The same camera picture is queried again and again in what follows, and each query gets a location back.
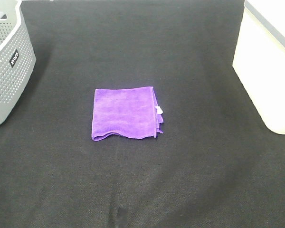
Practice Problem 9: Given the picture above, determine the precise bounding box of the purple towel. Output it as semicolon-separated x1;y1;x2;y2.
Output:
91;86;164;142

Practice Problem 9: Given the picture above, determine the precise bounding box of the black table cloth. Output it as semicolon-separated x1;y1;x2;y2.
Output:
0;0;285;228

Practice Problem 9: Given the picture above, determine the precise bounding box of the cream storage box grey rim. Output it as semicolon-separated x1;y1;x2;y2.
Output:
232;0;285;135

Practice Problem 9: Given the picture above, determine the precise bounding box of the grey perforated plastic basket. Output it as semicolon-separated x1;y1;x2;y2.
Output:
0;0;36;125

